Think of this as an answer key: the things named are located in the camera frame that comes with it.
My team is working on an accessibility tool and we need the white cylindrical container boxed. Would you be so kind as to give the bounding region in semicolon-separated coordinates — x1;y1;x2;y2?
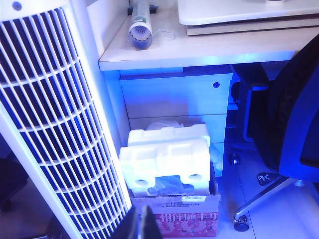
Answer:
127;0;153;50

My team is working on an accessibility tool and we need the black office chair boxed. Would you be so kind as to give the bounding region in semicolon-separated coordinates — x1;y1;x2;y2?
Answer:
229;42;319;231

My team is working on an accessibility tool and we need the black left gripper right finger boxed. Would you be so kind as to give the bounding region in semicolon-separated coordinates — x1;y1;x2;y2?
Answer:
139;205;163;239

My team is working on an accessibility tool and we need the white plastic bag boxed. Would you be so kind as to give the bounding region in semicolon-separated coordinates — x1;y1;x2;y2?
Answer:
146;119;185;131

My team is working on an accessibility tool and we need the white tower fan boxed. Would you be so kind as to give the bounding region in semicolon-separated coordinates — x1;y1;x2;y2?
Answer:
0;0;133;239

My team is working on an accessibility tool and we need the white styrofoam packing block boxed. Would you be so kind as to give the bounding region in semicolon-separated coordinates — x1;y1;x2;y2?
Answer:
118;138;212;197
127;123;211;150

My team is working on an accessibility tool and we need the brown printed cardboard box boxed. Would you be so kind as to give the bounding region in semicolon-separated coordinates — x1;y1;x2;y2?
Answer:
131;159;222;237

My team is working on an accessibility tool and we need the light wood drawer cabinet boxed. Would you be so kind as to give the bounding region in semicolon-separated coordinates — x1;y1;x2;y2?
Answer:
119;72;233;177

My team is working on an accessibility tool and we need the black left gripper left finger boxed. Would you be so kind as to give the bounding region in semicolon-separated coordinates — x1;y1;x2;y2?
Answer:
119;206;140;239

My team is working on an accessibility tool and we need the white flat device on desk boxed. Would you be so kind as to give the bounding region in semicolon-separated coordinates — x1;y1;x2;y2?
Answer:
177;0;319;37

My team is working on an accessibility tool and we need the clear plastic wrapper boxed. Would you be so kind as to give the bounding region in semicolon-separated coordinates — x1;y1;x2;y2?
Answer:
156;26;176;40

